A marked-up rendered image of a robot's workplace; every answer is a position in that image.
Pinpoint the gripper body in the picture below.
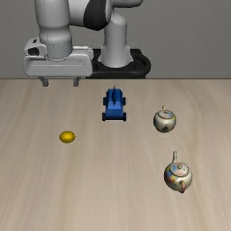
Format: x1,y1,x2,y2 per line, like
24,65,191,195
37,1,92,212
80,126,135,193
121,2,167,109
23,37,95,79

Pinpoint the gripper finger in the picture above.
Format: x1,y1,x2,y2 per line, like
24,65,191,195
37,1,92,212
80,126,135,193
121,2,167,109
72,76,82,88
38,76,50,88

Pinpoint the yellow lemon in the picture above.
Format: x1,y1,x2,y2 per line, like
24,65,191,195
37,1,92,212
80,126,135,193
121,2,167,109
59,130,77,144

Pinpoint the blue toy car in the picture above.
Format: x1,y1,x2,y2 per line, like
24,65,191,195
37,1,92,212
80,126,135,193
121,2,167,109
101,85,127,123

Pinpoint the small cream teapot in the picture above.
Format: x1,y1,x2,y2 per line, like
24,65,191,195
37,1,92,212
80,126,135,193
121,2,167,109
152,105,178,134

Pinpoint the large painted cream teapot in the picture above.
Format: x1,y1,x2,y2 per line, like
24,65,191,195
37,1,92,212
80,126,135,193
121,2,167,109
163,151,194,194

